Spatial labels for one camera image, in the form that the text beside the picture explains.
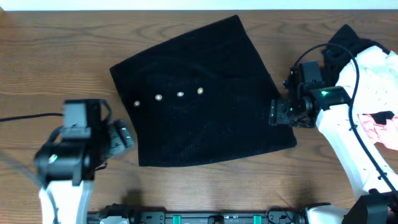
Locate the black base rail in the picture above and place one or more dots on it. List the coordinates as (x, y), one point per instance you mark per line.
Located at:
(217, 217)

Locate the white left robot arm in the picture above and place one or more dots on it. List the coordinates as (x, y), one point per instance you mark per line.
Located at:
(67, 162)

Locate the black velvet skirt with buttons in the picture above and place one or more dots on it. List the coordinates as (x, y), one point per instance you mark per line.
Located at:
(200, 98)

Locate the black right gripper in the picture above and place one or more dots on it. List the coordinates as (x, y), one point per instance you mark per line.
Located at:
(277, 112)

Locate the dark green garment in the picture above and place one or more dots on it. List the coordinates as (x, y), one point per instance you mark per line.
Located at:
(336, 58)

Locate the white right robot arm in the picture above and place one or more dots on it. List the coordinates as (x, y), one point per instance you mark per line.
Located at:
(373, 181)

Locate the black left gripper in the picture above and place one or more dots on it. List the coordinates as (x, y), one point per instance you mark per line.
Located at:
(119, 135)

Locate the white garment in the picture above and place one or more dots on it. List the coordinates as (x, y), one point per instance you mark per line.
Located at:
(377, 88)

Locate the pink garment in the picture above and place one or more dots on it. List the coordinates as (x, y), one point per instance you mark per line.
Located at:
(382, 133)

